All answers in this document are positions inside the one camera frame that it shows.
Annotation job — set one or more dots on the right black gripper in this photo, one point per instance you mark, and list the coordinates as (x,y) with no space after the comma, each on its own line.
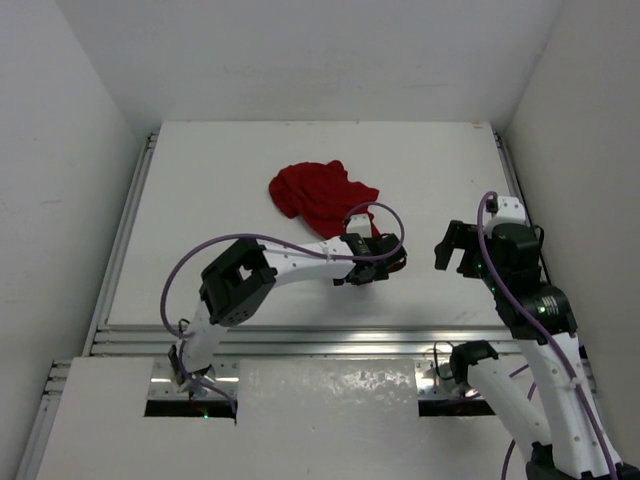
(457,235)

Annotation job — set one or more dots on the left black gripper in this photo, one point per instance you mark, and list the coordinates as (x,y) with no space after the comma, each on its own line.
(373,270)

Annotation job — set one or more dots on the red t shirt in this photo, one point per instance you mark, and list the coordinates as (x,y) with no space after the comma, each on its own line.
(321,194)

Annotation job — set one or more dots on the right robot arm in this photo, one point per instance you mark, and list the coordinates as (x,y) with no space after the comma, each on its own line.
(567,439)

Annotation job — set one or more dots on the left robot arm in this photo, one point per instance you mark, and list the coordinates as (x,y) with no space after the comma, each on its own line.
(236,283)

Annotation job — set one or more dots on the white foam cover panel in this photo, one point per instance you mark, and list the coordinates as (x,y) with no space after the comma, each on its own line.
(296,419)

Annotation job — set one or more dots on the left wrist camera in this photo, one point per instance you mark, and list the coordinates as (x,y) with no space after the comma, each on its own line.
(360,224)

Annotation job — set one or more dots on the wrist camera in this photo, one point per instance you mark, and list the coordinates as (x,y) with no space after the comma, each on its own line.
(360,224)
(504,209)

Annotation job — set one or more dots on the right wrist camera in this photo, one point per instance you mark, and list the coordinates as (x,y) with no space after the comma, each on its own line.
(504,209)

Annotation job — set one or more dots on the aluminium frame rail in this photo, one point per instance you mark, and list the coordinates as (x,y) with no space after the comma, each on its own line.
(106,339)

